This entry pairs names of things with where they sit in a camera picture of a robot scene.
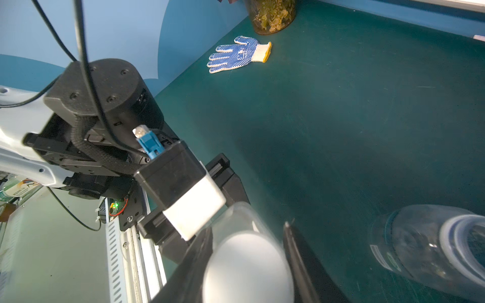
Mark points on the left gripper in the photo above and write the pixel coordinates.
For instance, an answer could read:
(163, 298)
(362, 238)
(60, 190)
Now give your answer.
(91, 180)

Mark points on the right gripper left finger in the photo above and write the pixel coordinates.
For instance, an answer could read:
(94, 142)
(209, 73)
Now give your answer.
(186, 283)

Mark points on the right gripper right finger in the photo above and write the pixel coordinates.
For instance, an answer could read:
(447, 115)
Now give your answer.
(311, 281)

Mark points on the white bottle cap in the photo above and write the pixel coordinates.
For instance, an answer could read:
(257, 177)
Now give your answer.
(248, 267)

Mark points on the square clear plastic bottle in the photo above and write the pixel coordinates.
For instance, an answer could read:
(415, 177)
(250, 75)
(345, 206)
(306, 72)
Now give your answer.
(242, 225)

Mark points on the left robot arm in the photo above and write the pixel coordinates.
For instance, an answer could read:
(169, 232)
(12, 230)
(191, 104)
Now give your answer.
(125, 100)

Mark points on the round clear plastic bottle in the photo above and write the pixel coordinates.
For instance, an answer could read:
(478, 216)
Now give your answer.
(441, 247)

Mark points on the left controller board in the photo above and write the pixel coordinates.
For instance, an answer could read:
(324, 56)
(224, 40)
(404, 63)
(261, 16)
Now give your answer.
(110, 208)

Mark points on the blue dotted work glove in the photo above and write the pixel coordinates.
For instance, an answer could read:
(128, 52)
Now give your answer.
(242, 52)

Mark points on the artificial potted plant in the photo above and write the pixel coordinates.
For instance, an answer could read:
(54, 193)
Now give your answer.
(270, 16)

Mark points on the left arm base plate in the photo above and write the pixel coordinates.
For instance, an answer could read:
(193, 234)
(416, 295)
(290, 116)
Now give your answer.
(137, 209)

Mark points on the aluminium front rail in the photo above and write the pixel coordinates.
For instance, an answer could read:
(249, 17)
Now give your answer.
(135, 268)

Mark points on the aluminium back frame bar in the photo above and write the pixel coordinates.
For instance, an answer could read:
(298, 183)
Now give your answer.
(469, 5)

